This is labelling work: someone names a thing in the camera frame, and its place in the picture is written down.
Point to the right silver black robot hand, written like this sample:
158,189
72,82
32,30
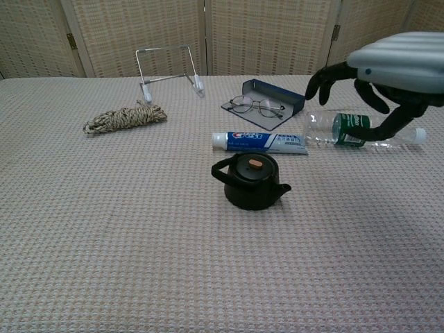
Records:
402,62

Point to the black teapot lid wooden knob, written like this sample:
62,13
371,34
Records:
244,170

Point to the black ceramic teapot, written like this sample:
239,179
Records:
249,196

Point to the clear bottle green label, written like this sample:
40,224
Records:
326,128

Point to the blue open glasses case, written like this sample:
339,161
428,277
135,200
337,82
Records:
277,93

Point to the woven folding screen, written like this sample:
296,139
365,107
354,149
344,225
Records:
270,34

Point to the blue white toothpaste tube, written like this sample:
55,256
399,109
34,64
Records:
263,142

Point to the beige woven tablecloth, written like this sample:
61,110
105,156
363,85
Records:
173,260

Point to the thin metal frame eyeglasses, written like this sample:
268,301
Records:
265,111

